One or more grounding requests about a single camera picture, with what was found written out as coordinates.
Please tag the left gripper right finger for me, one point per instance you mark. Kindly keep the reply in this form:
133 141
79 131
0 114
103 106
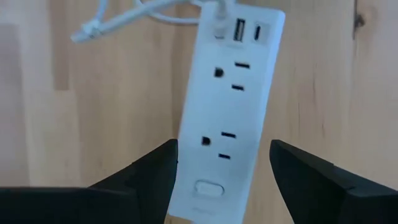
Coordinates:
335 199

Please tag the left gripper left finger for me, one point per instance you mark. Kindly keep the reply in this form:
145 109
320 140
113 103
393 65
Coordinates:
93 205

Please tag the white power strip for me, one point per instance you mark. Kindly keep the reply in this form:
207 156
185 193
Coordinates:
230 109

